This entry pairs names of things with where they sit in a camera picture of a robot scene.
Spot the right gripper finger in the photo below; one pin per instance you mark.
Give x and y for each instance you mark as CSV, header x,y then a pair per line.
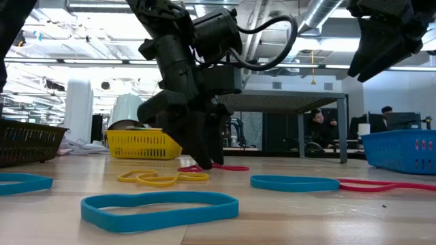
x,y
395,54
369,44

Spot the yellow plastic basket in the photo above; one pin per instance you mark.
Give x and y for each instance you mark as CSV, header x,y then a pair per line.
x,y
136,144

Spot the long ceiling light strip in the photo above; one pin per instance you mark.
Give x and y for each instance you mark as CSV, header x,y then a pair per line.
x,y
85,61

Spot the yellow rubber band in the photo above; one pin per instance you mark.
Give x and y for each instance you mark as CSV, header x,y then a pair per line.
x,y
160,183

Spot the person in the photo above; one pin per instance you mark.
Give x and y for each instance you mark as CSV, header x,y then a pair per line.
x,y
318,131
386,110

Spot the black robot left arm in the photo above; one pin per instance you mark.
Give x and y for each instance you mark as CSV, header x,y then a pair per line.
x,y
211,34

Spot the red rubber band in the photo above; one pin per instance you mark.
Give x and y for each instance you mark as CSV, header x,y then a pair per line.
x,y
235,168
391,186

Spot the blue plastic basket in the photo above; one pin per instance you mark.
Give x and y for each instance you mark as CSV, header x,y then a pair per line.
x,y
398,149

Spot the black mesh basket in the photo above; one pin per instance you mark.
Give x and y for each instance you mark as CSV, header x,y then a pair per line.
x,y
30,143

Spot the blue rubber band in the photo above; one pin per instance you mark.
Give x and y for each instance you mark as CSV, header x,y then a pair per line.
x,y
293,186
24,185
160,221

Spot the white column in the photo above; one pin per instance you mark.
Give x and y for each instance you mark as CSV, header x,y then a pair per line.
x,y
78,109

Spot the slim silver ventilation duct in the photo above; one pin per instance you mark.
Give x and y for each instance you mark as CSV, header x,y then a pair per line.
x,y
320,15

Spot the grey perforated metal shelf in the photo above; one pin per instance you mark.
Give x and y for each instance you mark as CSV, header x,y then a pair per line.
x,y
282,100

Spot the black computer monitor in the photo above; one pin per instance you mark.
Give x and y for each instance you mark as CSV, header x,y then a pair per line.
x,y
405,120

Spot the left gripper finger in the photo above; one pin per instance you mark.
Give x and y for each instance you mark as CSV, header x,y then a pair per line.
x,y
180,119
218,129

